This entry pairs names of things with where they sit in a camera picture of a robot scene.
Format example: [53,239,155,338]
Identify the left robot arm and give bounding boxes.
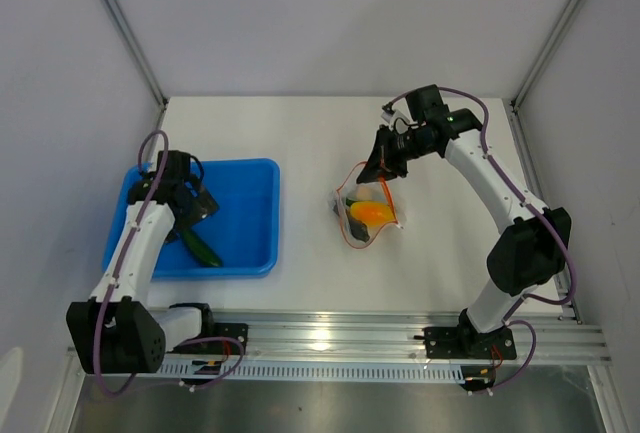
[66,150,223,375]

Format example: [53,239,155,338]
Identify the left aluminium frame post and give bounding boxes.
[100,0,168,109]

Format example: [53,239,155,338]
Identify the yellow orange mango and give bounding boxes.
[351,201,396,228]

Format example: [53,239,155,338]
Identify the dark green cucumber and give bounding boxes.
[179,228,224,268]

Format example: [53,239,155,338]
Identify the grey toy fish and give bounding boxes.
[331,202,371,243]

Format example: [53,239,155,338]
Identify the clear zip bag orange zipper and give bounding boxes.
[328,161,406,250]

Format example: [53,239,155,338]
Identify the aluminium frame post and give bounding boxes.
[100,0,168,109]
[510,0,587,113]

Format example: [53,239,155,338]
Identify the white slotted cable duct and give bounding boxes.
[157,360,465,384]

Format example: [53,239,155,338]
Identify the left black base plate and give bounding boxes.
[211,322,249,356]

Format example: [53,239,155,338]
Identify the right aluminium frame post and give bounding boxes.
[510,0,587,113]

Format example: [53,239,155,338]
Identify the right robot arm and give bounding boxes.
[356,85,573,357]

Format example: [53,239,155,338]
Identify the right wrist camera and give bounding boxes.
[381,105,410,133]

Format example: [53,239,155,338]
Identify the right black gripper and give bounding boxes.
[357,124,436,185]

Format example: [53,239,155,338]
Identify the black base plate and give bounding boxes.
[413,327,517,360]
[211,322,249,356]

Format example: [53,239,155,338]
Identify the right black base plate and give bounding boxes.
[413,327,517,360]

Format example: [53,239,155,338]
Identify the aluminium mounting rail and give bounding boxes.
[67,308,612,367]

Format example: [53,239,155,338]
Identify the blue plastic bin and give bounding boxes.
[101,157,281,281]

